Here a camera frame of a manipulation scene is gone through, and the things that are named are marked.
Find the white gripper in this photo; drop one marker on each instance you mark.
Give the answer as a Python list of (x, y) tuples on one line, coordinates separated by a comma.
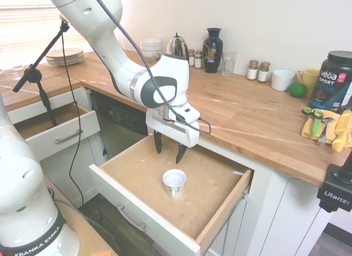
[(176, 133)]

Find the white patterned mug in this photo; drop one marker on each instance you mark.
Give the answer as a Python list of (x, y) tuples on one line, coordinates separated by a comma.
[(173, 179)]

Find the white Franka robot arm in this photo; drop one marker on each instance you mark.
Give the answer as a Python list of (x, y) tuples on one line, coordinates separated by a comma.
[(90, 24)]

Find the brown robot base board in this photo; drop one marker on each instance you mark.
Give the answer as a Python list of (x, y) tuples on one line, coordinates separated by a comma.
[(82, 236)]

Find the large open wooden drawer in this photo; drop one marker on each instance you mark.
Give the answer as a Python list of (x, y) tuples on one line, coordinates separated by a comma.
[(214, 184)]

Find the small open white drawer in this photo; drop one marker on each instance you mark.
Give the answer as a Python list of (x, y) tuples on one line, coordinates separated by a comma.
[(66, 126)]

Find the plain white mug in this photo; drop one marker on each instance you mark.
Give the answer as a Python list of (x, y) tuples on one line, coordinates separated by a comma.
[(282, 81)]

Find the yellow mug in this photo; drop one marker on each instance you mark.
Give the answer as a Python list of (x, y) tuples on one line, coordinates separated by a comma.
[(310, 79)]

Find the stainless black dishwasher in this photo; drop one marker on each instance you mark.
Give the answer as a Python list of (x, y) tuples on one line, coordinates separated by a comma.
[(118, 126)]

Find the small spice jar white label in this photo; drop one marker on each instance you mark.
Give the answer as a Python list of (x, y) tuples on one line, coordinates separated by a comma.
[(191, 59), (198, 60)]

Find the stainless steel electric kettle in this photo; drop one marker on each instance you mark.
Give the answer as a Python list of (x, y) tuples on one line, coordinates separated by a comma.
[(176, 46)]

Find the stack of white bowls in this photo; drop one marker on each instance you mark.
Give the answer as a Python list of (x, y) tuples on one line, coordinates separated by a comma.
[(150, 48)]

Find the clear ribbed drinking glass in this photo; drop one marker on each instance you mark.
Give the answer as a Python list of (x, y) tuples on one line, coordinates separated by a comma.
[(229, 64)]

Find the dark blue floral vase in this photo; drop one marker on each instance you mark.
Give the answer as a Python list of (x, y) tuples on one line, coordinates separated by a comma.
[(211, 52)]

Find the small spice jar copper lid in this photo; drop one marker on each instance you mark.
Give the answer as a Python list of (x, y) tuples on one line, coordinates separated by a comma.
[(264, 73), (252, 71)]

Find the white base cabinet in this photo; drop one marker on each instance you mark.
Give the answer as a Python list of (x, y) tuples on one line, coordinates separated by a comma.
[(275, 212)]

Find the stack of beige plates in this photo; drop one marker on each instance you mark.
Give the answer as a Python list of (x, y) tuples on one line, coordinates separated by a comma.
[(66, 57)]

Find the yellow cloth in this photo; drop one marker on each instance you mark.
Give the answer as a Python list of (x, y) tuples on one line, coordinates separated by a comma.
[(306, 130)]

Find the green lime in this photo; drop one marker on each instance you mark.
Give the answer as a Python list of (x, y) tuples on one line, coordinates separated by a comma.
[(297, 90)]

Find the black boom stand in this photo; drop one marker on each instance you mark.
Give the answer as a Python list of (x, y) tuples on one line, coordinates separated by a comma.
[(31, 73)]

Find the yellow knife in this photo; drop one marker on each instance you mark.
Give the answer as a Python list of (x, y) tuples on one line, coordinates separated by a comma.
[(341, 132)]

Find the clear glassware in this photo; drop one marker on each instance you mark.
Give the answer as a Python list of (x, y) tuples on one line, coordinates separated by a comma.
[(17, 66)]

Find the black Vega protein tub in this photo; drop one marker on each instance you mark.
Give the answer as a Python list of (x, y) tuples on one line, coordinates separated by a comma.
[(331, 82)]

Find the window blinds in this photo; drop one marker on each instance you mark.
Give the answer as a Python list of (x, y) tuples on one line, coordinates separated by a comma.
[(27, 19)]

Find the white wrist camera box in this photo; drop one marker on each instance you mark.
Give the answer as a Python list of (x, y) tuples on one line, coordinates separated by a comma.
[(188, 113)]

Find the black camera stand with clamp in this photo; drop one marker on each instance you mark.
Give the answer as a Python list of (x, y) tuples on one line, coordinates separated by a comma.
[(334, 191)]

